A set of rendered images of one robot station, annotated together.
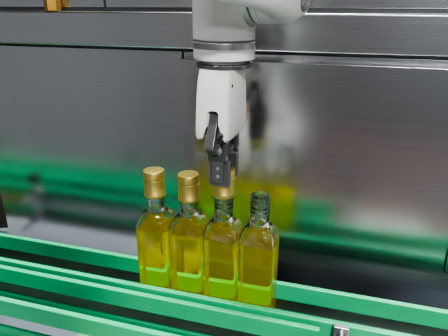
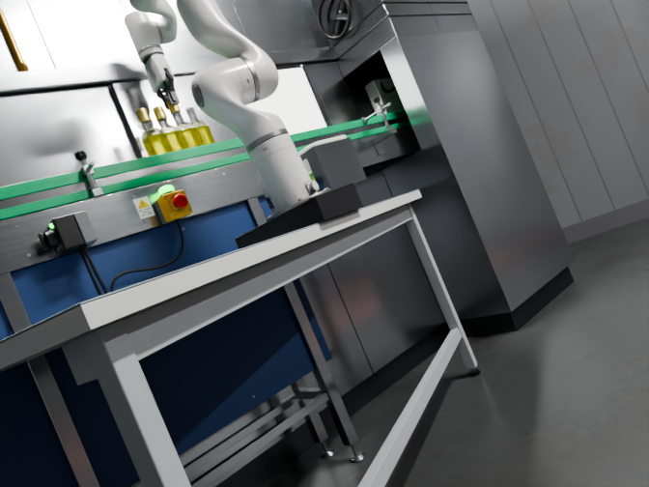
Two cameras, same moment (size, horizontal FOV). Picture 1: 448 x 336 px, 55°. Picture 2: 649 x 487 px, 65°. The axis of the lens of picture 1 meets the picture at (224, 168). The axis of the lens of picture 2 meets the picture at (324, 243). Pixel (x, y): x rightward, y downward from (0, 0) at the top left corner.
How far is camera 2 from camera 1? 1.68 m
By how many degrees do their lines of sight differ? 59
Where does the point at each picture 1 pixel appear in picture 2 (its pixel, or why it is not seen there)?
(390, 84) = not seen: hidden behind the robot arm
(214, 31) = (153, 41)
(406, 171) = not seen: hidden behind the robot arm
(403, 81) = not seen: hidden behind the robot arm
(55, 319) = (146, 161)
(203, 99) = (159, 64)
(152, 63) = (93, 93)
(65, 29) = (38, 78)
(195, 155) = (138, 128)
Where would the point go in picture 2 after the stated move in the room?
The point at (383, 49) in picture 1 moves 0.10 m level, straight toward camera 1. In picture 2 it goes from (191, 70) to (200, 56)
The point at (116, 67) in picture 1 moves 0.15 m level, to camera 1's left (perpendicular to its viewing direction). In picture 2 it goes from (71, 99) to (27, 98)
